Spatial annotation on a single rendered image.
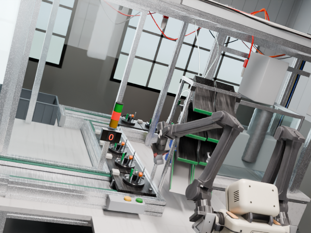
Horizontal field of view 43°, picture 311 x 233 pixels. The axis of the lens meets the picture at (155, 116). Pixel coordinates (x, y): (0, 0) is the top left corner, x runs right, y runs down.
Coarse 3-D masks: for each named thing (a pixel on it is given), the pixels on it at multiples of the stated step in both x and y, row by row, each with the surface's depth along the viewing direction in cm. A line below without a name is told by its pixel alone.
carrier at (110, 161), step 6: (108, 156) 267; (126, 156) 262; (108, 162) 261; (114, 162) 263; (120, 162) 262; (126, 162) 263; (132, 162) 268; (114, 168) 254; (120, 168) 257; (126, 168) 258; (132, 168) 261; (138, 168) 267; (132, 174) 255
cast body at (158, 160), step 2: (158, 154) 233; (160, 154) 233; (156, 156) 232; (158, 156) 233; (160, 156) 233; (154, 158) 235; (156, 158) 232; (158, 158) 233; (160, 158) 233; (162, 158) 234; (154, 160) 236; (156, 160) 232; (158, 160) 232; (160, 160) 232; (162, 160) 233; (154, 162) 237; (156, 162) 232; (158, 162) 232; (160, 162) 232; (162, 162) 233; (156, 164) 233; (158, 164) 232; (160, 164) 233
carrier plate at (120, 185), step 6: (120, 174) 248; (114, 180) 237; (120, 180) 239; (144, 180) 250; (120, 186) 230; (126, 186) 233; (144, 186) 241; (150, 186) 244; (126, 192) 228; (132, 192) 230; (138, 192) 231; (144, 192) 232; (150, 192) 235
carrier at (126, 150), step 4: (116, 144) 289; (120, 144) 285; (108, 148) 284; (112, 148) 282; (116, 148) 285; (124, 148) 291; (128, 148) 300; (108, 152) 279; (112, 152) 280; (116, 152) 280; (120, 152) 281; (124, 152) 283; (128, 152) 292; (112, 156) 274; (116, 156) 276; (120, 156) 279; (124, 156) 281; (132, 156) 286; (136, 160) 280
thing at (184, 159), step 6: (180, 138) 254; (186, 138) 256; (192, 138) 258; (180, 144) 249; (186, 144) 251; (192, 144) 253; (198, 144) 247; (180, 150) 245; (186, 150) 247; (192, 150) 249; (180, 156) 241; (186, 156) 243; (192, 156) 244; (186, 162) 239; (192, 162) 238
